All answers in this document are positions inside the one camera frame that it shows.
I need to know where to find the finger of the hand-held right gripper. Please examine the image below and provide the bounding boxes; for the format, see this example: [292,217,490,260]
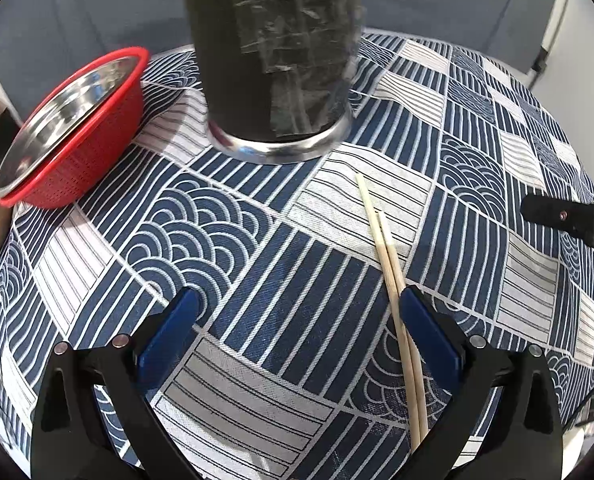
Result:
[521,194,594,257]

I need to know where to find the wooden chopstick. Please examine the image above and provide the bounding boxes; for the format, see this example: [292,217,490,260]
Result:
[378,212,430,436]

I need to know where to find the red plastic colander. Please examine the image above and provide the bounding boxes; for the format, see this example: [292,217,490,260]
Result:
[0,46,151,209]

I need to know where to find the black cylindrical utensil holder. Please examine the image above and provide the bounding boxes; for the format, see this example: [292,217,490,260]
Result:
[179,0,372,163]

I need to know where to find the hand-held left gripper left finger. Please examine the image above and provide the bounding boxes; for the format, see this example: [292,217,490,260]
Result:
[37,287,205,480]

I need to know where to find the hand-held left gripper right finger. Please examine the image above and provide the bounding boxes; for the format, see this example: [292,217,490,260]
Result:
[398,284,562,480]

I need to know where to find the stainless steel bowl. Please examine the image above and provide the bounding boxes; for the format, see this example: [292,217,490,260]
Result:
[0,55,145,196]

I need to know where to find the blue white patterned tablecloth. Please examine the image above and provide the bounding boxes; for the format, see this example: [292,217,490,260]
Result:
[0,27,594,480]

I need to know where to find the black box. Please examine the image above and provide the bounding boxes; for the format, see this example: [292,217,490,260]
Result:
[0,110,25,171]

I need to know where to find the white stand pole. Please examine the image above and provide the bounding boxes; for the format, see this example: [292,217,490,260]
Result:
[531,0,574,77]

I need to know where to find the bundle of light chopsticks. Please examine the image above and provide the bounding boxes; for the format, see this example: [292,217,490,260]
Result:
[355,173,422,451]

